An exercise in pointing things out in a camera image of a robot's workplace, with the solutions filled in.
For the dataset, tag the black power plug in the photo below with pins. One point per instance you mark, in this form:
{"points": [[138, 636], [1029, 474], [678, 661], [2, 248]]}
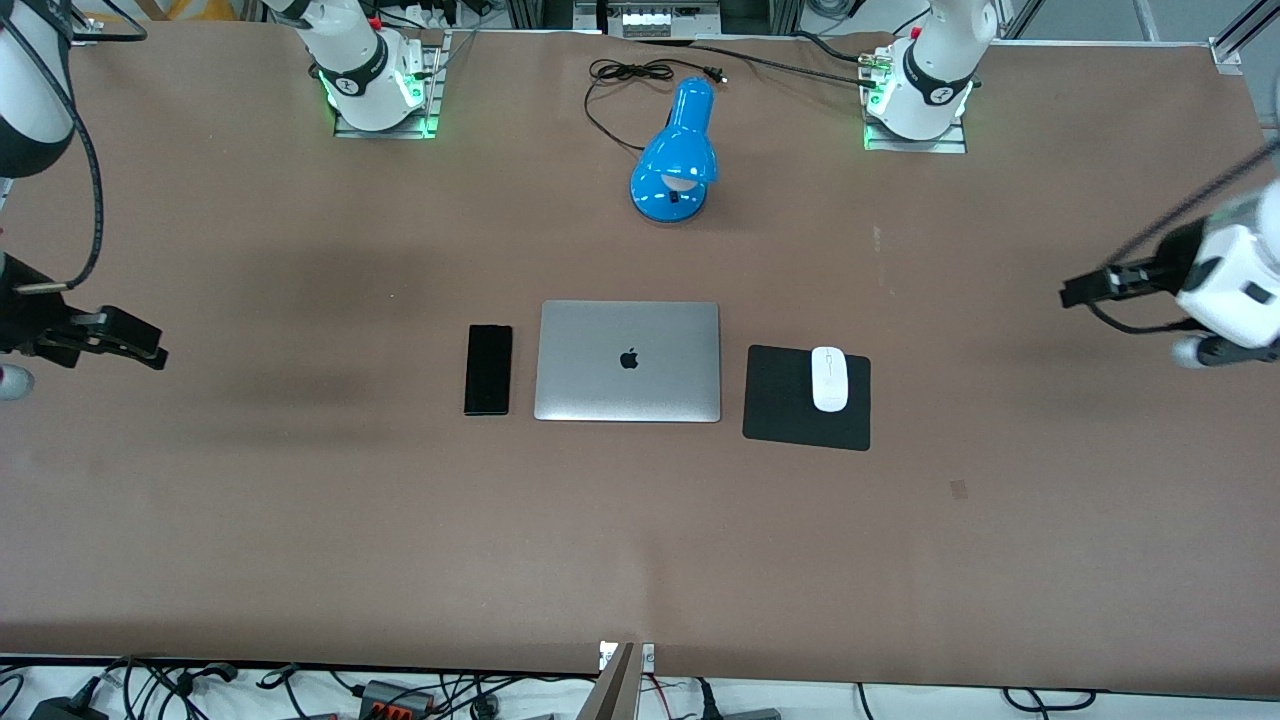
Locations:
{"points": [[706, 700]]}

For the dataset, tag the blue desk lamp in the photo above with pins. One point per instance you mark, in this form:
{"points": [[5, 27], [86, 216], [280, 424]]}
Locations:
{"points": [[675, 150]]}

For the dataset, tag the black smartphone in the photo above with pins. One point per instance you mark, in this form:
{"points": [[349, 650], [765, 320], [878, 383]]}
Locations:
{"points": [[488, 370]]}

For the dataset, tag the grey box with orange connectors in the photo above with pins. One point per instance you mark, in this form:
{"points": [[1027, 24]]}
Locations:
{"points": [[398, 698]]}

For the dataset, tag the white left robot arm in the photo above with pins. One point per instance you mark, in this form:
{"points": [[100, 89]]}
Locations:
{"points": [[930, 70]]}

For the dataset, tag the black mouse pad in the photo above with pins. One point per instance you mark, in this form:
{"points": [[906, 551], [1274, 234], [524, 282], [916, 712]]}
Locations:
{"points": [[780, 400]]}

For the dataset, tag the black power adapter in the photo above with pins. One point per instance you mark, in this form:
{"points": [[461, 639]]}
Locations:
{"points": [[65, 708]]}

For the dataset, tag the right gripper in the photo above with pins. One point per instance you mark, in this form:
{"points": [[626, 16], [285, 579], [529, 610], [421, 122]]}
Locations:
{"points": [[22, 318]]}

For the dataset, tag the white power strip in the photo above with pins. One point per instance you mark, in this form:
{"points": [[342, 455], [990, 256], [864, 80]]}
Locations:
{"points": [[668, 20]]}

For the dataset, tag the front camera mount post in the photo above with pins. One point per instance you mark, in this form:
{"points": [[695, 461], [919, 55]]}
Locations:
{"points": [[618, 690]]}

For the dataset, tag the white computer mouse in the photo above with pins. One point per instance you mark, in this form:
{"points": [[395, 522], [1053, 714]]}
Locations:
{"points": [[829, 380]]}

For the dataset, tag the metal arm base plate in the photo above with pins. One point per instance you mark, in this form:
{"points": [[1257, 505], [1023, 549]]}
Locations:
{"points": [[432, 90], [955, 145]]}

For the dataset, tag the silver laptop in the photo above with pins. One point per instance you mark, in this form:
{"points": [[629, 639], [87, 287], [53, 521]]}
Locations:
{"points": [[628, 390]]}

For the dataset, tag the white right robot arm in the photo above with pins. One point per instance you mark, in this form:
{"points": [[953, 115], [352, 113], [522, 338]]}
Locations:
{"points": [[350, 60]]}

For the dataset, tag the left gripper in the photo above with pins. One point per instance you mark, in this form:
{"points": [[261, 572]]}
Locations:
{"points": [[1166, 262]]}

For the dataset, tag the aluminium frame profile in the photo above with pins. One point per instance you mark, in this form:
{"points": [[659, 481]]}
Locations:
{"points": [[1240, 35]]}

